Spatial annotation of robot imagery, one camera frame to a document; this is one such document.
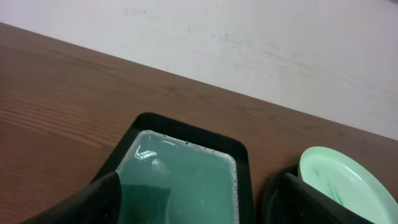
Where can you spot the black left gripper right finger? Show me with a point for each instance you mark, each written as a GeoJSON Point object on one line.
{"type": "Point", "coordinates": [315, 207]}

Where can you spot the green yellow sponge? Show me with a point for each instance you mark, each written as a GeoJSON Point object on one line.
{"type": "Point", "coordinates": [142, 204]}

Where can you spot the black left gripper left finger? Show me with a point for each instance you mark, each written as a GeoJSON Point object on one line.
{"type": "Point", "coordinates": [99, 202]}

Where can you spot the mint green plate with stain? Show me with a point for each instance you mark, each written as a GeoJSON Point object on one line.
{"type": "Point", "coordinates": [348, 183]}

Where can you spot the round black tray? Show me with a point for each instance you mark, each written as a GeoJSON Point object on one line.
{"type": "Point", "coordinates": [276, 205]}

